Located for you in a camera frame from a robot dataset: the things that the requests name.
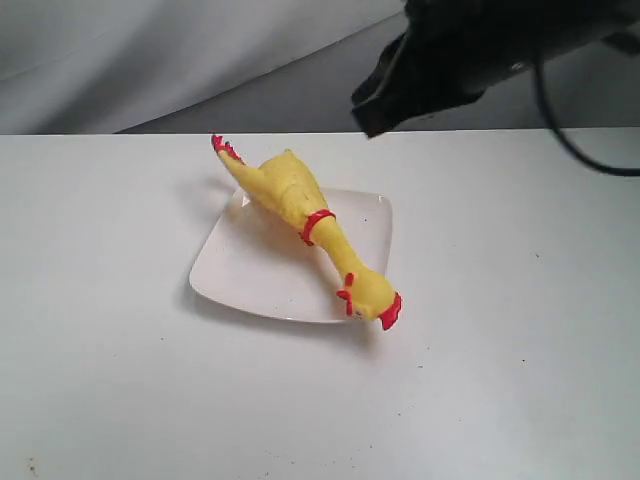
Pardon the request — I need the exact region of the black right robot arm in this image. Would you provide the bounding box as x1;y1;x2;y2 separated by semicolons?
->
351;1;639;138

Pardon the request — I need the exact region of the white square plate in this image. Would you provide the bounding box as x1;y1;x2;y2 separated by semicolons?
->
189;188;392;323

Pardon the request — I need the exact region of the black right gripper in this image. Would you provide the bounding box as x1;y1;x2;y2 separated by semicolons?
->
351;1;550;138

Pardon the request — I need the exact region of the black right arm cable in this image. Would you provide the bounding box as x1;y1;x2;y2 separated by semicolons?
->
530;29;640;177

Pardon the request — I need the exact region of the yellow rubber chicken toy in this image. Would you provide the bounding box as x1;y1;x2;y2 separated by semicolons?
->
211;134;403;331

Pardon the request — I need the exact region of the grey backdrop cloth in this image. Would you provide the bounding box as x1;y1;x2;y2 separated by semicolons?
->
0;0;640;135

